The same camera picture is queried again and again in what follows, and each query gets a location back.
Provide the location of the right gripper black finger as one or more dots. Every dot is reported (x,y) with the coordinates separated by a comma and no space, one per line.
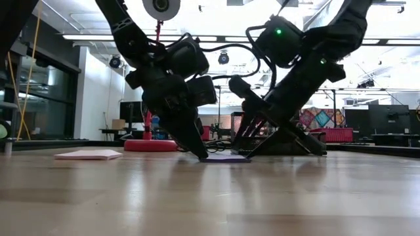
(239,136)
(269,141)

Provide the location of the purple sticky note pad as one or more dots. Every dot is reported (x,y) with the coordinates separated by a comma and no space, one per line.
(226,159)

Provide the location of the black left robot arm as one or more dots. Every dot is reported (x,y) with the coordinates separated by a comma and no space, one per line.
(131,36)

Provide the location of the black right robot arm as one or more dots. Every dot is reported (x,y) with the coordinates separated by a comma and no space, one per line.
(341,29)

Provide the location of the black background robot arm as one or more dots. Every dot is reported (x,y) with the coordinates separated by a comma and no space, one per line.
(218,129)

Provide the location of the black mesh desk organizer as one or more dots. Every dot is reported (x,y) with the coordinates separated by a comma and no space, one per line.
(236,119)

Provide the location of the red storage bin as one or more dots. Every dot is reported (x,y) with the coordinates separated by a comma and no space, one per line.
(334,135)
(206,132)

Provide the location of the blue storage bins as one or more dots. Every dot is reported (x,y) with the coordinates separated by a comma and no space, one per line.
(157,131)

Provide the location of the red desk lamp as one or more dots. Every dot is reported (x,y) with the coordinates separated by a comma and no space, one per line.
(151,145)

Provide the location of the brown cardboard box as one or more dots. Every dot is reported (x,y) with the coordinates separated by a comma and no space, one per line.
(118,124)

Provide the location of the black ceiling spotlight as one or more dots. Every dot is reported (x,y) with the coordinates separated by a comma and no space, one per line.
(223,58)
(365,84)
(115,61)

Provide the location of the ceiling light strip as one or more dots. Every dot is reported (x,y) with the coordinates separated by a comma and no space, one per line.
(370,41)
(400,42)
(88,37)

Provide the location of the pink sticky note pad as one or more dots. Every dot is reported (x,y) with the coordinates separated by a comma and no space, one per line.
(88,155)

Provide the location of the large black computer monitor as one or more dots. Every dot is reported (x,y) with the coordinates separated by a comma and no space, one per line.
(388,118)

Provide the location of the dark background desk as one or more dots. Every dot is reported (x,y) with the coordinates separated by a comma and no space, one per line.
(393,139)

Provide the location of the small green round object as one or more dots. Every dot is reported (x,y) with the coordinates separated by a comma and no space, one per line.
(3,131)

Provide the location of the colourful patterned wall hanging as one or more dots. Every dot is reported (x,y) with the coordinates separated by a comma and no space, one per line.
(323,118)

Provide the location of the small grey post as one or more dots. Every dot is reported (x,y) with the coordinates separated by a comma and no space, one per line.
(8,147)

